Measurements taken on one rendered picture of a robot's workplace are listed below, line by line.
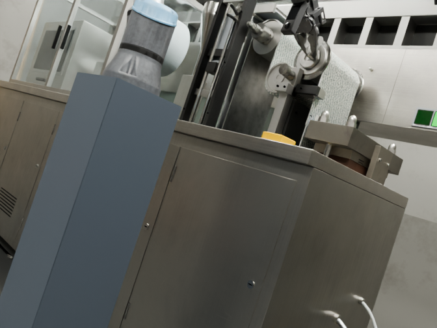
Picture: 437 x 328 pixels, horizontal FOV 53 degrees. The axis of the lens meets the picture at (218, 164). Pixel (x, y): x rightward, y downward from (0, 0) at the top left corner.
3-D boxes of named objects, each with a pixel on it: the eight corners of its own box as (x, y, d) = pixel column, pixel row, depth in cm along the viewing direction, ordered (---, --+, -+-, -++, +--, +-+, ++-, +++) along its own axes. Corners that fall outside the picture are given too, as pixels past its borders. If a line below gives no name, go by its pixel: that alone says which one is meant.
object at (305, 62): (304, 45, 154) (321, 48, 149) (307, 47, 156) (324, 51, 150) (296, 65, 155) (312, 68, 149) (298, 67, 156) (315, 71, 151)
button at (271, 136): (260, 138, 125) (263, 131, 125) (274, 145, 130) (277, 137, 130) (279, 143, 120) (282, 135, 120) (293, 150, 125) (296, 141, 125)
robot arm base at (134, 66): (120, 80, 101) (134, 40, 101) (90, 75, 112) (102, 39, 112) (169, 102, 112) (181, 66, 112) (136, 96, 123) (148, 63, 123)
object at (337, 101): (305, 124, 149) (322, 73, 149) (338, 143, 165) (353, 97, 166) (306, 124, 149) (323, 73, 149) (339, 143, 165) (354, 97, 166)
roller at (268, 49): (248, 53, 177) (259, 21, 177) (283, 77, 194) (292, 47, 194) (274, 54, 167) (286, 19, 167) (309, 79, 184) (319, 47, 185)
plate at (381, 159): (365, 177, 143) (375, 144, 143) (378, 183, 150) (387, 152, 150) (372, 178, 141) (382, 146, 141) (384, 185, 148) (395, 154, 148)
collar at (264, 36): (248, 38, 170) (253, 22, 170) (258, 44, 174) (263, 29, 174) (261, 38, 165) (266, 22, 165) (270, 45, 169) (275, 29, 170)
